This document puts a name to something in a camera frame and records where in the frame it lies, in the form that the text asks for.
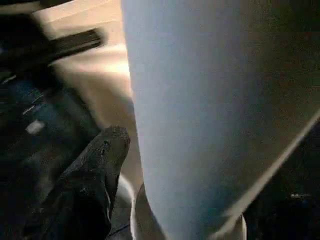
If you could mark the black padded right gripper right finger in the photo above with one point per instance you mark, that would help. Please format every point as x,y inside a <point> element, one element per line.
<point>282,205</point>

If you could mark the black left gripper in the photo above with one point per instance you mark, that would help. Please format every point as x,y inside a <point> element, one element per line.
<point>37,105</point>

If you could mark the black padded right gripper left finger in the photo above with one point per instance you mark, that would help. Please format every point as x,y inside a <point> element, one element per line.
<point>85,195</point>

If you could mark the white plastic table top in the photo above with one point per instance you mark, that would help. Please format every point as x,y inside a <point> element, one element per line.
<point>100,87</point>

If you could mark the white plastic table leg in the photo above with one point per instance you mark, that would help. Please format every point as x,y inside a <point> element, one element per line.
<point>212,100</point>

